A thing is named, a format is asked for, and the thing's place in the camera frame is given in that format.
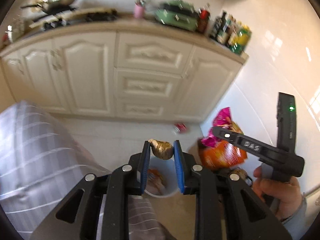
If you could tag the white trash bin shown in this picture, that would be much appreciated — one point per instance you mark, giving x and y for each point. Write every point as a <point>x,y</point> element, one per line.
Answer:
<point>170,180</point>

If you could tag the purple snack wrapper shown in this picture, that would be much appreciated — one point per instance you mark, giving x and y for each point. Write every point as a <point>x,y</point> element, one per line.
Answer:
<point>222,117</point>

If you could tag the person's right forearm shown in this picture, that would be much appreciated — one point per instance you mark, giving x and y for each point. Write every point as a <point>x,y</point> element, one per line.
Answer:
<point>296,223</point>

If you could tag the orange white paper wrapper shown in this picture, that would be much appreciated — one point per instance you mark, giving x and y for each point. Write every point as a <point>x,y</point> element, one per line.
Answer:
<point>155,177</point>

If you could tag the yellow green packet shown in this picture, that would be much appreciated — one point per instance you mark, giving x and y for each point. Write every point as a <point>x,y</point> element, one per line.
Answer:
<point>242,40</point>

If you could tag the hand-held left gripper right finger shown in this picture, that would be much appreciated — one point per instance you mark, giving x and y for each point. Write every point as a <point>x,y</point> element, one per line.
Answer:
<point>178,166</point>

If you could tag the golden wrapper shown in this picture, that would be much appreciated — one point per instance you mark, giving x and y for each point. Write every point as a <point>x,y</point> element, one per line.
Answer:
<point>162,150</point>

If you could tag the steel steamer pot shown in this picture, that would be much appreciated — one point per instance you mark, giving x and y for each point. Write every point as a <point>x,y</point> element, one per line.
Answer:
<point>15,31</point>

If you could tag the crushed red can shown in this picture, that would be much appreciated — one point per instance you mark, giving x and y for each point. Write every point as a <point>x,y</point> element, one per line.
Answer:
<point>180,128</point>

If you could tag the grey checked tablecloth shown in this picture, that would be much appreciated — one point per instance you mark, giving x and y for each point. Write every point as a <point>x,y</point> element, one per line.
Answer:
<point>30,155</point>

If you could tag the steel wok with lid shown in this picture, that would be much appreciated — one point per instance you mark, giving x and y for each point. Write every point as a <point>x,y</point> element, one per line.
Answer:
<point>60,1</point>

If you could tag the cream base cabinets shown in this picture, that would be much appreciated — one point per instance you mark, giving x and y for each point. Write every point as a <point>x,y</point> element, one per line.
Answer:
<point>82,75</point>

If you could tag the green multi cooker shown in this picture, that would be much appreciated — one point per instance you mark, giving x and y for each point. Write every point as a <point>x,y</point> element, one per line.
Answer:
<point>175,16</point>

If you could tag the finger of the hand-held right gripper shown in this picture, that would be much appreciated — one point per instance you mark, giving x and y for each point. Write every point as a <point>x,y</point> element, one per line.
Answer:
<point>247,145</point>

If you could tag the person's right hand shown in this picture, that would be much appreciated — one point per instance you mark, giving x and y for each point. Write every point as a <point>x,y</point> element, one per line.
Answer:
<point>282,195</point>

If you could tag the cream cabinet drawer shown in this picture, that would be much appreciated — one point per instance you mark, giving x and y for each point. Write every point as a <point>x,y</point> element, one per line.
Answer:
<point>152,52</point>
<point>147,85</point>
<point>140,108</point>

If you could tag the black gas stove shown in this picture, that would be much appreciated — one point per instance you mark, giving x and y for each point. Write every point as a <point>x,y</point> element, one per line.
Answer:
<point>100,17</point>

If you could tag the dark glass bottle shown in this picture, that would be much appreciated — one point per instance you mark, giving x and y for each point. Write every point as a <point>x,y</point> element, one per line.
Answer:
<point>218,27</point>
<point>228,32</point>

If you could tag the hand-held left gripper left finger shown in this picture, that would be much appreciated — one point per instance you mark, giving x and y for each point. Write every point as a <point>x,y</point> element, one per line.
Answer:
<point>145,166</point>

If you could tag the orange printed bag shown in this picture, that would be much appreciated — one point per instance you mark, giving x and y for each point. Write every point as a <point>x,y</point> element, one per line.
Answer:
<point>220,158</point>

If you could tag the pink utensil holder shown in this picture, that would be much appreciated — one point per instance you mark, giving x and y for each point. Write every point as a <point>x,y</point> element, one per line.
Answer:
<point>139,11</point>

